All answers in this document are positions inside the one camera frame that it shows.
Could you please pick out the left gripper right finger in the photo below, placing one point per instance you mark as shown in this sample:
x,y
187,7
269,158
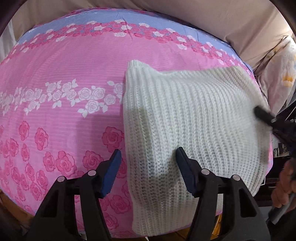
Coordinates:
x,y
220,199

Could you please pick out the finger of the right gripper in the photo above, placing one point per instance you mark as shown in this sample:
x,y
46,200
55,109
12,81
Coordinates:
x,y
264,116

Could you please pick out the white red black knit sweater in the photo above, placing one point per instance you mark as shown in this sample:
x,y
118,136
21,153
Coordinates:
x,y
209,113

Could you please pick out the person's right hand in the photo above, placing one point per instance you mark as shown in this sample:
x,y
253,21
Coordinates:
x,y
285,186

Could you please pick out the floral cream pillow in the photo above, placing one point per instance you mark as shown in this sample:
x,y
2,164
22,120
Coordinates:
x,y
276,75

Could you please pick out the beige fabric headboard cover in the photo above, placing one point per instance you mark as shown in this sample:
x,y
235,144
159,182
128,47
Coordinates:
x,y
252,28

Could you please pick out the pink floral bed sheet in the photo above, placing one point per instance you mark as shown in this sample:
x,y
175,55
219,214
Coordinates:
x,y
62,86

